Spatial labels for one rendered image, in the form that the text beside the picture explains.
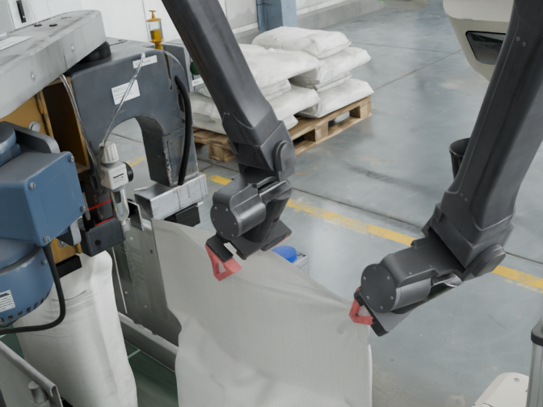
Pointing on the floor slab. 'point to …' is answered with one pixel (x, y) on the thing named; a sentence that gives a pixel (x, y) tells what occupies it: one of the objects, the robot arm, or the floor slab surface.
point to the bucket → (457, 148)
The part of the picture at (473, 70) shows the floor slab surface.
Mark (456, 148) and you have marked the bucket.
